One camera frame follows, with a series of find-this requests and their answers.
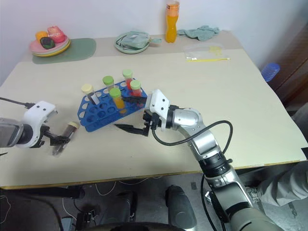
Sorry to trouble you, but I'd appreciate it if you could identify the dark test tube cream cap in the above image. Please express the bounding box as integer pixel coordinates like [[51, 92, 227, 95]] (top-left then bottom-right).
[[81, 83, 101, 105]]

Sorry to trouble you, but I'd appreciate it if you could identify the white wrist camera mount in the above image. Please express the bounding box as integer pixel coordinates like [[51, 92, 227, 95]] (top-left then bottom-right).
[[143, 89, 172, 132], [14, 101, 59, 148]]

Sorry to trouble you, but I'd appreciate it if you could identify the clear test tube green cap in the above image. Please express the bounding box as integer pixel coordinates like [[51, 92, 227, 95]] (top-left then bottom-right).
[[102, 75, 115, 93]]

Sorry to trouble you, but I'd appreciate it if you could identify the blue ribbed cylinder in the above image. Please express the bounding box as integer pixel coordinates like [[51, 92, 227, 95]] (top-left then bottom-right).
[[260, 63, 281, 83]]

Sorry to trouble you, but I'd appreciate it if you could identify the brown test tube cream cap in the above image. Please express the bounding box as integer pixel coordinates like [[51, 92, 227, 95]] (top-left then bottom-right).
[[52, 121, 80, 156]]

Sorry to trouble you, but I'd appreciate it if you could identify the blue test tube rack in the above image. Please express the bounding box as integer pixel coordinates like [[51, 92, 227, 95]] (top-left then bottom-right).
[[77, 78, 148, 133]]

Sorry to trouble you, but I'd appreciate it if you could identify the green crumpled cloth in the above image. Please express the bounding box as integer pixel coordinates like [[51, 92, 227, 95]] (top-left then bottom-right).
[[177, 25, 220, 42]]

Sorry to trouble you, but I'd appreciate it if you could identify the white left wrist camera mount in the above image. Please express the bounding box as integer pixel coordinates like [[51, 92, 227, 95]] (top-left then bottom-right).
[[14, 101, 59, 148]]

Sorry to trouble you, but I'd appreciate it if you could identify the white floor cable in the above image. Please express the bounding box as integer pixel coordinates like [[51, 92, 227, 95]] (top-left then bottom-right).
[[61, 177, 164, 217]]

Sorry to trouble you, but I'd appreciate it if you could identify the green plate with handle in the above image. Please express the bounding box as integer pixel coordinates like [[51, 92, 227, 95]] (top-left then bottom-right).
[[114, 31, 163, 55]]

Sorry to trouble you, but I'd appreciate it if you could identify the green folded pouch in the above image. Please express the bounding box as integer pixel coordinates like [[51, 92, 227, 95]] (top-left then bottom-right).
[[115, 30, 152, 50]]

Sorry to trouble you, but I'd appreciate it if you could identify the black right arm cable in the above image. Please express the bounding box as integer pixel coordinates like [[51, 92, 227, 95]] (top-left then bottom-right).
[[152, 120, 234, 231]]

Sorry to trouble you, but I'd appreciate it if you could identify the orange test tube green cap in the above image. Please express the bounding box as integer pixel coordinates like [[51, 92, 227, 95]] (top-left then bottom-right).
[[109, 87, 126, 110]]

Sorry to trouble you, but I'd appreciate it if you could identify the brown wooden cabinet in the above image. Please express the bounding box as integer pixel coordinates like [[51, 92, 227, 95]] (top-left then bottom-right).
[[271, 30, 308, 109]]

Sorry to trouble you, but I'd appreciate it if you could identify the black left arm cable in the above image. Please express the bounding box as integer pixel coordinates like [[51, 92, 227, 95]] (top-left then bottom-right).
[[0, 97, 36, 109]]

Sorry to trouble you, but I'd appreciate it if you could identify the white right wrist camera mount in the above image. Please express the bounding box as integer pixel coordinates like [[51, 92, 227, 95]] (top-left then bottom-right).
[[143, 89, 172, 132]]

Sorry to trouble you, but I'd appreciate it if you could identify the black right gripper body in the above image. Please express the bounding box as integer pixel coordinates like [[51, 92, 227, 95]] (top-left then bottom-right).
[[142, 109, 161, 132]]

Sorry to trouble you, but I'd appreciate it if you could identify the pink plate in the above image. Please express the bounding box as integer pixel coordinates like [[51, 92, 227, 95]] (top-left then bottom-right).
[[29, 36, 70, 54]]

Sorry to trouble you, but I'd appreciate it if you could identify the pink toy peach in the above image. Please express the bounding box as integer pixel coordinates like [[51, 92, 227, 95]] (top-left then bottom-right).
[[47, 25, 67, 44]]

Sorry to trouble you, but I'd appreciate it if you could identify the green placemat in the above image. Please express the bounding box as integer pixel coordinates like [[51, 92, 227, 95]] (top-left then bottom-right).
[[32, 38, 97, 65]]

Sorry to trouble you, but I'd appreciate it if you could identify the black and green toy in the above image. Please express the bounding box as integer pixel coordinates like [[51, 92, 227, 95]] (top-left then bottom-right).
[[39, 37, 56, 49]]

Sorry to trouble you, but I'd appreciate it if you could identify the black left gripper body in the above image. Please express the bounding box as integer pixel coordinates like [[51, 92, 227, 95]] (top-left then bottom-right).
[[35, 125, 52, 147]]

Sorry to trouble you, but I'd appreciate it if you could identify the clear zip bag yellow strip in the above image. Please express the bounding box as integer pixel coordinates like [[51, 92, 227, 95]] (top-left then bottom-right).
[[183, 44, 231, 63]]

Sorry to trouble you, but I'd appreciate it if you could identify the red test tube green cap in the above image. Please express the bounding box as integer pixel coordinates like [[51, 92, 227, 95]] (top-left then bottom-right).
[[122, 69, 134, 90], [129, 79, 143, 97]]

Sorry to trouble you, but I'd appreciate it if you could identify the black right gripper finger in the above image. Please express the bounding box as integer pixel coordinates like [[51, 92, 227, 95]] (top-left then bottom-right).
[[114, 123, 151, 138], [121, 95, 148, 107]]

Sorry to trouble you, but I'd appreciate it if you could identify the orange juice bottle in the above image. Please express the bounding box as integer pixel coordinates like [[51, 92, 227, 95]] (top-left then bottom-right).
[[165, 0, 181, 44]]

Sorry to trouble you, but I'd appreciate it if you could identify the dark rounded shape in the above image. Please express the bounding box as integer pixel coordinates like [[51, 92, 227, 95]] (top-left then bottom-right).
[[115, 191, 138, 224], [165, 184, 197, 228]]

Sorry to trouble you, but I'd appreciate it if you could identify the grey trouser leg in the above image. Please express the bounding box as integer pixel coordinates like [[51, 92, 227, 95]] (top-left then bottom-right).
[[254, 160, 308, 208]]

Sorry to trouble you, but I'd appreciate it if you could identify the orange toy fruit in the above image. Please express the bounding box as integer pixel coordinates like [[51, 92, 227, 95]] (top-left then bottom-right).
[[35, 31, 50, 42]]

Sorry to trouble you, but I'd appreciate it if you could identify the grey shoe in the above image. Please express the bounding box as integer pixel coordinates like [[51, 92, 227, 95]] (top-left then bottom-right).
[[244, 185, 262, 205]]

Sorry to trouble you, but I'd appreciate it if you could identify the yellow plate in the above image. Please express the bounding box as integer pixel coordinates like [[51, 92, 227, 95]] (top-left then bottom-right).
[[32, 39, 72, 58]]

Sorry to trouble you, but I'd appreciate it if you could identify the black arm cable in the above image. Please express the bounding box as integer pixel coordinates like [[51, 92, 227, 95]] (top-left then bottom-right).
[[152, 120, 234, 231], [0, 97, 36, 109]]

